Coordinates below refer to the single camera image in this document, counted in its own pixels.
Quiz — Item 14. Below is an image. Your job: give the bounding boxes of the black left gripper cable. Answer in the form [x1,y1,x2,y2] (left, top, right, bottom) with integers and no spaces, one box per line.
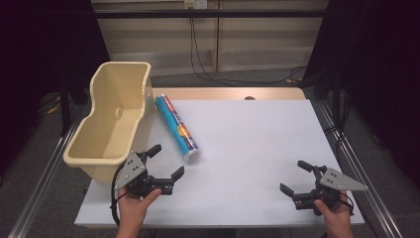
[110,161,129,228]

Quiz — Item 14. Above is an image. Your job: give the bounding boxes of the black curtain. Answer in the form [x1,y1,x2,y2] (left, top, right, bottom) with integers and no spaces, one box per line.
[0,0,111,177]
[302,0,420,190]

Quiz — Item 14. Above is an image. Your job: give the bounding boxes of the person's right hand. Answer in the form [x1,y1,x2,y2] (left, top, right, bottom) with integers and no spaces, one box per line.
[313,189,355,229]

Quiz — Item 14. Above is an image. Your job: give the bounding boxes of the person's left hand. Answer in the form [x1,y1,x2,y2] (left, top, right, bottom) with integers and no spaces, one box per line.
[117,185,163,222]

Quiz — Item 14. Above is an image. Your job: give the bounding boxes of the beige plastic bin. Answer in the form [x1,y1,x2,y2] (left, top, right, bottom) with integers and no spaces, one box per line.
[62,60,156,183]

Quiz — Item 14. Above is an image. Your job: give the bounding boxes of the blue printed roll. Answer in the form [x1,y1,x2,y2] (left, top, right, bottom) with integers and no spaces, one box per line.
[154,93,202,164]

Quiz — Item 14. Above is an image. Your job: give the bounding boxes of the black horizontal frame bar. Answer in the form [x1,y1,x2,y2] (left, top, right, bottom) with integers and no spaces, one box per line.
[93,8,329,20]

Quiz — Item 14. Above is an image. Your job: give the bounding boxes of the white wall socket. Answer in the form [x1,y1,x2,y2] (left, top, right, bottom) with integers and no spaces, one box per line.
[183,0,209,10]

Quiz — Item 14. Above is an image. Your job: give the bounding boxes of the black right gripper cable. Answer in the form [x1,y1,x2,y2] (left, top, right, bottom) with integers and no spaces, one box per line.
[340,191,356,216]

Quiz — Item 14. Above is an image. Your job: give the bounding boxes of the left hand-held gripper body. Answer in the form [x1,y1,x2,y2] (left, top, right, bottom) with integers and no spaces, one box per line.
[114,151,174,199]

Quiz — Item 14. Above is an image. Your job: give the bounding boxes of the white table mat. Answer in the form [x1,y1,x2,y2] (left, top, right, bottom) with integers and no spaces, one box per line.
[73,98,367,229]

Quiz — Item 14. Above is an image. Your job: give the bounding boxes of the black wall cable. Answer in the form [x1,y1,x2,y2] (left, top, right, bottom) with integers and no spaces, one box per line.
[188,17,309,86]

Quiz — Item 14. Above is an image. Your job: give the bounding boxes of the metal floor rail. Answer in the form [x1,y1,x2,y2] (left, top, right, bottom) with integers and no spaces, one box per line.
[313,98,404,238]
[7,107,87,238]

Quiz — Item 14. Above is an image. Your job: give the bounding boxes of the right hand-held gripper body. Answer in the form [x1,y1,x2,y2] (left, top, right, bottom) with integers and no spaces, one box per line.
[291,167,368,217]

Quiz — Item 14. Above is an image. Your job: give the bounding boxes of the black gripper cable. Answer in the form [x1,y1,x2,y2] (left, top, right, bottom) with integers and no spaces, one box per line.
[110,161,129,228]
[340,191,356,216]

